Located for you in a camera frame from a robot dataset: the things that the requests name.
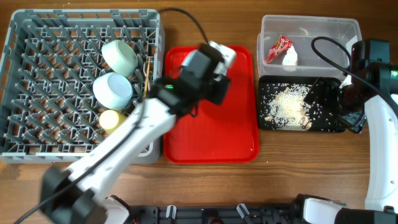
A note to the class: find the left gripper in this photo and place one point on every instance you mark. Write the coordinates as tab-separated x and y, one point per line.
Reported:
219	99

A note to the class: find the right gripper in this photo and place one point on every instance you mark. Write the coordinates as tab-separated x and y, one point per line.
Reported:
354	122

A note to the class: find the rice food waste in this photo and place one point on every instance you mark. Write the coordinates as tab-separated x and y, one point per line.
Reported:
283	107

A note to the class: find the white plastic fork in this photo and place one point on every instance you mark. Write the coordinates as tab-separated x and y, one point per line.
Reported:
151	77

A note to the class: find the wooden chopstick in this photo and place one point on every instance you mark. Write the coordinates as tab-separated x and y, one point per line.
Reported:
147	77

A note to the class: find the red snack wrapper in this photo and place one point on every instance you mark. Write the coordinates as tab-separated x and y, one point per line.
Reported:
282	45

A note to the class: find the mint green bowl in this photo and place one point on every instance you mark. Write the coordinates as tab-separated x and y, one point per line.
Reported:
120	57

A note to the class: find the light blue bowl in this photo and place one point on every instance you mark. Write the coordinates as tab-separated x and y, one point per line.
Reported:
113	91

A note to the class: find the yellow plastic cup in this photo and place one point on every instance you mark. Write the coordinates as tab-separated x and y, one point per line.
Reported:
110	120

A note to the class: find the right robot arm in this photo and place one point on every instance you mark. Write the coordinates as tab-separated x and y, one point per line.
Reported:
372	92

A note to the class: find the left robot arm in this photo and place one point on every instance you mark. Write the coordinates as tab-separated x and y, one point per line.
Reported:
80	193

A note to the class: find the black waste tray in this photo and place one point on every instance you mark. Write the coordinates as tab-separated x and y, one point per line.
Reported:
282	79

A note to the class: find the grey dishwasher rack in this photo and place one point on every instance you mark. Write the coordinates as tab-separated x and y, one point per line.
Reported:
48	65

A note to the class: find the red plastic tray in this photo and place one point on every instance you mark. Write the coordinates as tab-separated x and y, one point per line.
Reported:
227	133

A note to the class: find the crumpled white tissue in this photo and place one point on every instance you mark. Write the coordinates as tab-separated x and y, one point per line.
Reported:
290	60

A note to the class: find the clear plastic bin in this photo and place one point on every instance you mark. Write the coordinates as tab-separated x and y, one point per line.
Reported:
302	30

